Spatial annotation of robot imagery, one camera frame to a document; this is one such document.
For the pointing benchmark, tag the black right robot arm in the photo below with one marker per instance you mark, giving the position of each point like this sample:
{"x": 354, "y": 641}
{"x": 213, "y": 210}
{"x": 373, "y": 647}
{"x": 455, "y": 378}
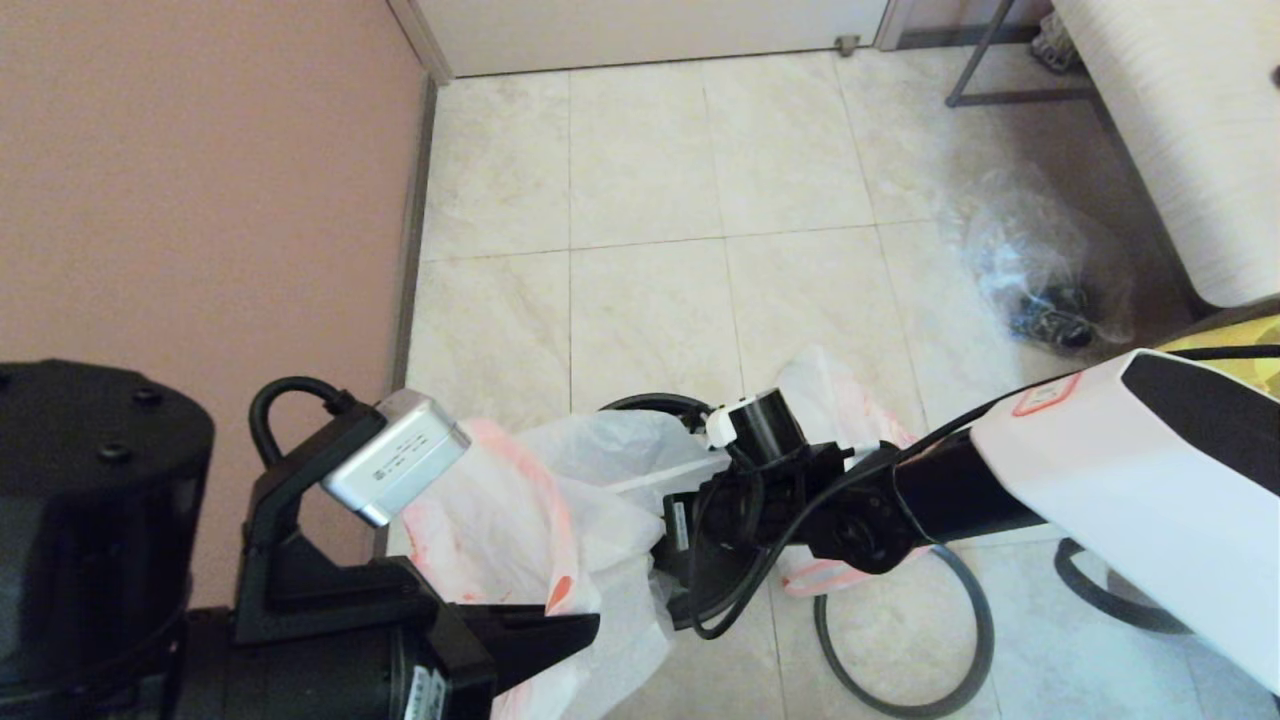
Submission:
{"x": 1150, "y": 480}

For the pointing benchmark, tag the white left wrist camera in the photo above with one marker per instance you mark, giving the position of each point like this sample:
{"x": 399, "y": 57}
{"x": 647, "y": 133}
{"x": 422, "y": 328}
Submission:
{"x": 395, "y": 460}

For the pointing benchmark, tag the clear crumpled plastic bag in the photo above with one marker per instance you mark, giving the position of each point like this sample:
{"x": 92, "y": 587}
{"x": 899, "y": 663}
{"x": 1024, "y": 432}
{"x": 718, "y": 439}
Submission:
{"x": 1030, "y": 240}

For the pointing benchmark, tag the white red plastic bag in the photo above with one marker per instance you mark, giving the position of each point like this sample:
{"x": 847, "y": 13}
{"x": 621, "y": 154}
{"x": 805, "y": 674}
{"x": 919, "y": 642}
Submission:
{"x": 820, "y": 385}

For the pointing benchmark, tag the yellow fabric bag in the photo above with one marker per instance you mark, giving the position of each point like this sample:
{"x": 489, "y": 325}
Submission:
{"x": 1250, "y": 332}

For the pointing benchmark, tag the white wood-grain table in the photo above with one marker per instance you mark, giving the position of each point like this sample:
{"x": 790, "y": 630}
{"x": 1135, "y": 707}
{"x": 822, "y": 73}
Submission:
{"x": 1190, "y": 140}

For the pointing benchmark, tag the black cable bundle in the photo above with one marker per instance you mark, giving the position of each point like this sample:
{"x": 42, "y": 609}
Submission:
{"x": 1050, "y": 320}

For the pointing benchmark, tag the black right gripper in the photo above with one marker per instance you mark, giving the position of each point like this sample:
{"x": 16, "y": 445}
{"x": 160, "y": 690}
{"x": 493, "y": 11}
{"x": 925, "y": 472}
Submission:
{"x": 700, "y": 560}

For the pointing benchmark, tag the grey patterned shoe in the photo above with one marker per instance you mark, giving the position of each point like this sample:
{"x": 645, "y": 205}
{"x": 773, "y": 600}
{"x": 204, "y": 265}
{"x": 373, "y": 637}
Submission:
{"x": 1055, "y": 48}

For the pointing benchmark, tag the white door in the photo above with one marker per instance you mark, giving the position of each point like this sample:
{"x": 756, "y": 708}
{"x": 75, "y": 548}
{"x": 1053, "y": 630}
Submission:
{"x": 650, "y": 35}

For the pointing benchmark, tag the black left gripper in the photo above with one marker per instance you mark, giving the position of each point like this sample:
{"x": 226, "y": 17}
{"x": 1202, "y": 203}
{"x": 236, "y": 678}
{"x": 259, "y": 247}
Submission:
{"x": 445, "y": 670}

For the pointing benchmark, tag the small metal door stopper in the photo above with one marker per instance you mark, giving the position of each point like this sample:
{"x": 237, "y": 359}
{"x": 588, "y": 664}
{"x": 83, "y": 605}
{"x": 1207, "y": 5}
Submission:
{"x": 847, "y": 45}

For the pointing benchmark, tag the black round trash bin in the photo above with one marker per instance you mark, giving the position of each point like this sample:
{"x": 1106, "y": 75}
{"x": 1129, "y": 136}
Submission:
{"x": 650, "y": 400}

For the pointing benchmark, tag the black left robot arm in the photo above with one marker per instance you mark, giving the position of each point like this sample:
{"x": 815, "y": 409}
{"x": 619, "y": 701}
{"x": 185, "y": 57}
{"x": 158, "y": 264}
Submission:
{"x": 90, "y": 500}

